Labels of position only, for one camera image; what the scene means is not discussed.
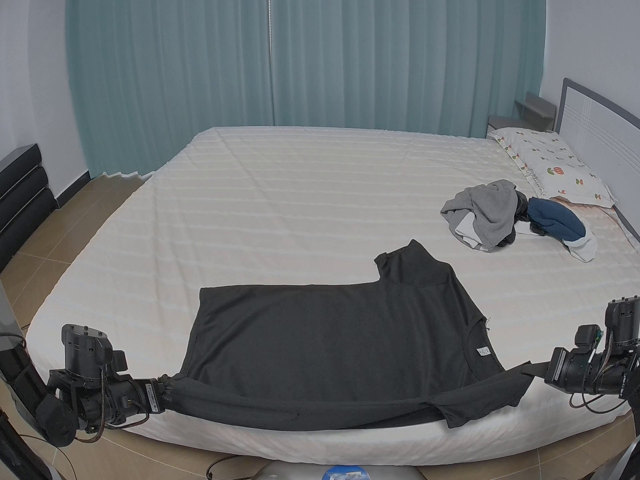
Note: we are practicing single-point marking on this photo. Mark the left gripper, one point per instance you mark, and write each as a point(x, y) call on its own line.
point(130, 398)

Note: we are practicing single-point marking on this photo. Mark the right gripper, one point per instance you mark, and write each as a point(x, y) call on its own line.
point(567, 370)

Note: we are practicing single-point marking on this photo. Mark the black T-shirt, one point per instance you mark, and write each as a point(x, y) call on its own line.
point(325, 343)

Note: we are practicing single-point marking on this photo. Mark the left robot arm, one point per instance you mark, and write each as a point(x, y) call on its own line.
point(82, 353)

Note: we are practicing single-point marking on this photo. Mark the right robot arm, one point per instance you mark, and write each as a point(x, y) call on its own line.
point(622, 328)

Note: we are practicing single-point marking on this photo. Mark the bed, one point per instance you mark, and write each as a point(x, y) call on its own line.
point(300, 193)

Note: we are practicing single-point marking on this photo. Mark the white garment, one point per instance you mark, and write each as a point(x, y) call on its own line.
point(467, 233)
point(585, 248)

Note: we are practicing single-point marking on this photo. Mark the dark blue garment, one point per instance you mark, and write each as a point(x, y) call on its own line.
point(557, 218)

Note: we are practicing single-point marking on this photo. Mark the black garment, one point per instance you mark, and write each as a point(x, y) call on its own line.
point(522, 208)

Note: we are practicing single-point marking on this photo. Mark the grey knitted garment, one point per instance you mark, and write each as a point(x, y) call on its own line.
point(492, 208)

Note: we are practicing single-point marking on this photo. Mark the white printed pillow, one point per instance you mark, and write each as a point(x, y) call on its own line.
point(552, 160)

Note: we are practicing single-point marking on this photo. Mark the black chest of drawers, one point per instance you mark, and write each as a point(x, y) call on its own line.
point(22, 193)

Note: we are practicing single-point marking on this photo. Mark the grey bedside table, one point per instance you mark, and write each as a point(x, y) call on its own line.
point(535, 108)

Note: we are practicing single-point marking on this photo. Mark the blue-green curtain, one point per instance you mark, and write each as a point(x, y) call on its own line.
point(400, 48)
point(170, 58)

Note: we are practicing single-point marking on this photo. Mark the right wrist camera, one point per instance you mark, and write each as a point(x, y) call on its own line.
point(587, 337)

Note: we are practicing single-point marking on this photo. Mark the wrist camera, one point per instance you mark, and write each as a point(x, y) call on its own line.
point(119, 360)
point(587, 337)

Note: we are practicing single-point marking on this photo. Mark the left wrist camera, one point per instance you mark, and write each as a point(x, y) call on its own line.
point(119, 360)

